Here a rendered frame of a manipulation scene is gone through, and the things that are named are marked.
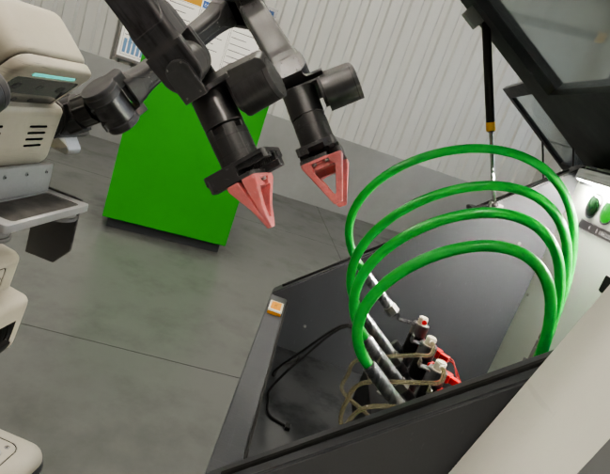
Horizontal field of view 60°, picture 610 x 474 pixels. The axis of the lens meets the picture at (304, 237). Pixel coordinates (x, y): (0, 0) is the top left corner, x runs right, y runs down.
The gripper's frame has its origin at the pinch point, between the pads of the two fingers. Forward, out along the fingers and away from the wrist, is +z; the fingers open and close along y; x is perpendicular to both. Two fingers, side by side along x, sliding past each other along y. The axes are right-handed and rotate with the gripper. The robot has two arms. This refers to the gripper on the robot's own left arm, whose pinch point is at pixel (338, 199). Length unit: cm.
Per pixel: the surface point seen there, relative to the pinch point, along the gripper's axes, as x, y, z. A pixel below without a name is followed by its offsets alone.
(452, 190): -16.4, -7.1, 6.0
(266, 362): 22.3, 4.5, 21.1
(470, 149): -21.8, -0.3, 0.3
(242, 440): 21.6, -16.7, 28.1
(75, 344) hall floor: 151, 133, -5
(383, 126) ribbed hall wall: -26, 641, -177
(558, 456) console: -13, -37, 33
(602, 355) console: -20.2, -34.6, 26.8
